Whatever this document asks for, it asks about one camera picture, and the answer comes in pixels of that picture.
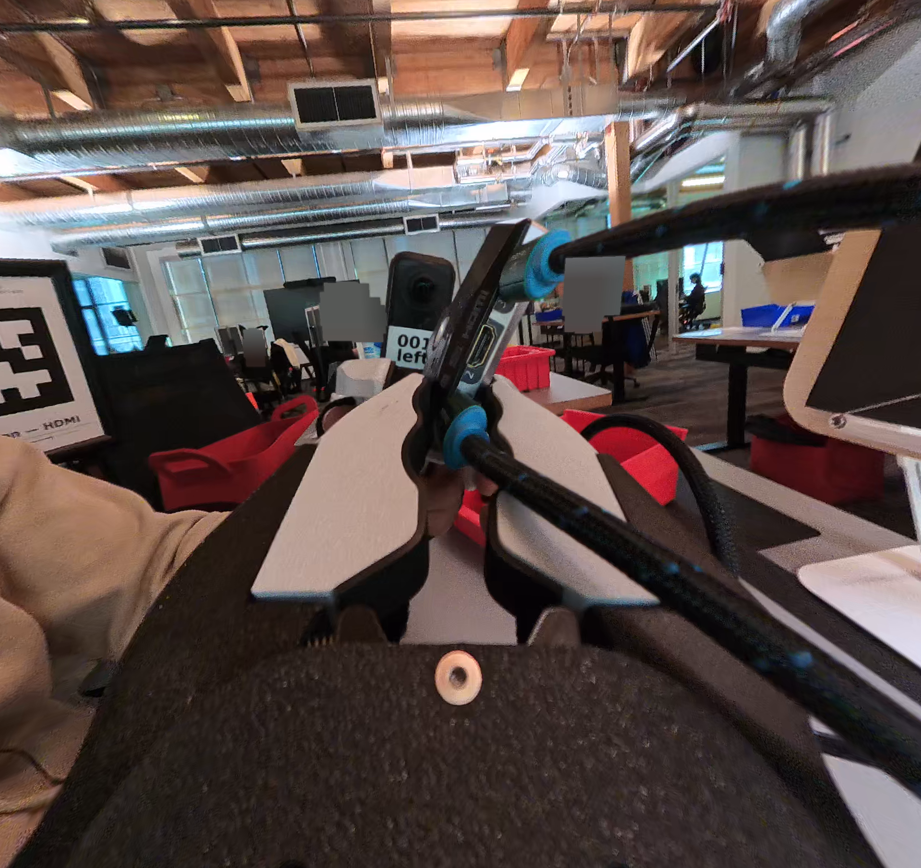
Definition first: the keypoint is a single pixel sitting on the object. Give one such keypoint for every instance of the tan-framed monitor with white stand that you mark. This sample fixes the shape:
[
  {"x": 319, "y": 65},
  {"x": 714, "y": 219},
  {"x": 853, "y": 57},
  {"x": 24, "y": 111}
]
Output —
[{"x": 878, "y": 321}]

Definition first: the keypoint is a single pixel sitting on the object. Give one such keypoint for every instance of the red flexible tub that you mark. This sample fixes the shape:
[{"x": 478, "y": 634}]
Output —
[{"x": 230, "y": 465}]

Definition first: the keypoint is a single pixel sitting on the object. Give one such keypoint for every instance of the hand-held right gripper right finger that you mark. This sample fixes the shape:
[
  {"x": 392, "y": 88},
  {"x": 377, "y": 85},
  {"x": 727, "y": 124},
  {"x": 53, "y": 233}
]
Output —
[{"x": 539, "y": 436}]

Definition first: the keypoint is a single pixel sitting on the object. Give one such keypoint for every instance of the white vent grille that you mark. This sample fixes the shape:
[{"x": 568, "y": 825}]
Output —
[{"x": 334, "y": 103}]

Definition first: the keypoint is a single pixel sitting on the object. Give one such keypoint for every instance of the wooden office desk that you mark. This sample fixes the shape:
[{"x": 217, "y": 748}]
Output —
[{"x": 640, "y": 315}]

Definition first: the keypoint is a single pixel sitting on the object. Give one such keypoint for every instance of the silver air duct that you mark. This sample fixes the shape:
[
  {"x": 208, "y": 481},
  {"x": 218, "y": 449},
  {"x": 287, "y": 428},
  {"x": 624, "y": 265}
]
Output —
[
  {"x": 288, "y": 232},
  {"x": 180, "y": 130},
  {"x": 216, "y": 198}
]

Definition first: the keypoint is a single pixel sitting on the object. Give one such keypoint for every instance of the person's right hand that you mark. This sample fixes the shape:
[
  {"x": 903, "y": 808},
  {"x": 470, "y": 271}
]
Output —
[{"x": 442, "y": 501}]

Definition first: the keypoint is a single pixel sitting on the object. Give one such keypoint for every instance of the wooden post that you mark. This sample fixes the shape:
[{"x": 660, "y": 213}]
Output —
[{"x": 619, "y": 177}]

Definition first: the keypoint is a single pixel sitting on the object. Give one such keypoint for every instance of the person's left hand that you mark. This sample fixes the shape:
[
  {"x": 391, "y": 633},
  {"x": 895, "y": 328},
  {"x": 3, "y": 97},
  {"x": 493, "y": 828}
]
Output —
[{"x": 337, "y": 418}]

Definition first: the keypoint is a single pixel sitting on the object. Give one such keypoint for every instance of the red plastic bin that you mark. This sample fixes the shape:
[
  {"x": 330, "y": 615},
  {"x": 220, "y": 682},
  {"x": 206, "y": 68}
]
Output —
[{"x": 640, "y": 458}]

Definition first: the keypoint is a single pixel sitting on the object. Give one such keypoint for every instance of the grey hdmi switch box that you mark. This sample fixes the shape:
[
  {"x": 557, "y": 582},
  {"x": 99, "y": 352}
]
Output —
[{"x": 460, "y": 335}]

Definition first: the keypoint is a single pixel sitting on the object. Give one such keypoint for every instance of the red divided parts bin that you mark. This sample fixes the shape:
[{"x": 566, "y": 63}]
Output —
[{"x": 529, "y": 368}]

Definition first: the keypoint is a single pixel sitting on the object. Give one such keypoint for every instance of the black desk mat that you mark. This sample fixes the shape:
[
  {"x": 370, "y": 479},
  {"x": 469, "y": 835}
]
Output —
[{"x": 791, "y": 515}]

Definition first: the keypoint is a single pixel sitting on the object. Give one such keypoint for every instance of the black monitor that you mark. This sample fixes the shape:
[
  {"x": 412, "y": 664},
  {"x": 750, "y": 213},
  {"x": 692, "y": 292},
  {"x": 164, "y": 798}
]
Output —
[{"x": 791, "y": 278}]

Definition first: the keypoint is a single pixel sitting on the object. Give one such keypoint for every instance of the blue plastic bins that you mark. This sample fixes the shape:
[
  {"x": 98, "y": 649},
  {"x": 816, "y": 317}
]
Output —
[{"x": 773, "y": 315}]

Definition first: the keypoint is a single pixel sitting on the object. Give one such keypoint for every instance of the red storage cube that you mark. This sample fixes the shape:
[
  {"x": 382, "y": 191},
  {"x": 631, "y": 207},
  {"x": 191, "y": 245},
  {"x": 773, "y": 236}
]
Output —
[{"x": 813, "y": 465}]

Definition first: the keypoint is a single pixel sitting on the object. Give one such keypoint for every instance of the desk with black legs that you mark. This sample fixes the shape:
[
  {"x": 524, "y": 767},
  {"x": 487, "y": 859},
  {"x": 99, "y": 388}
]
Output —
[{"x": 734, "y": 339}]

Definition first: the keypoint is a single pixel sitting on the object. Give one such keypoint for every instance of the framed black-and-white marker sign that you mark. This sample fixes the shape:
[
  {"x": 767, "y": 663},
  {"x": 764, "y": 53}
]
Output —
[{"x": 29, "y": 357}]

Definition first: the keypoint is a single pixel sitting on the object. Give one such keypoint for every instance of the dark display on stand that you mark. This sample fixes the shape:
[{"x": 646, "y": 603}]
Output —
[{"x": 288, "y": 314}]

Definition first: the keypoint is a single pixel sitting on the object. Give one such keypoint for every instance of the black ceiling pipe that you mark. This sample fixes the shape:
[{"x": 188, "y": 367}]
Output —
[{"x": 288, "y": 21}]

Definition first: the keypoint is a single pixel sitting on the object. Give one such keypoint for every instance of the person's left forearm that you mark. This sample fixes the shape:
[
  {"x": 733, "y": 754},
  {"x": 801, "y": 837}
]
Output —
[{"x": 93, "y": 558}]

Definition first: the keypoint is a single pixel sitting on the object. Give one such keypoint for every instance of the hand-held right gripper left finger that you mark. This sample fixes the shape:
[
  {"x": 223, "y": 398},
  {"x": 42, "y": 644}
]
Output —
[{"x": 345, "y": 508}]

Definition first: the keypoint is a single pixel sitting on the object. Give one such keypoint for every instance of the blue striped jacket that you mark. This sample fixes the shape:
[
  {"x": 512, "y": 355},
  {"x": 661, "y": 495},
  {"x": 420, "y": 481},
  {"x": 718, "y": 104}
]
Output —
[{"x": 639, "y": 339}]

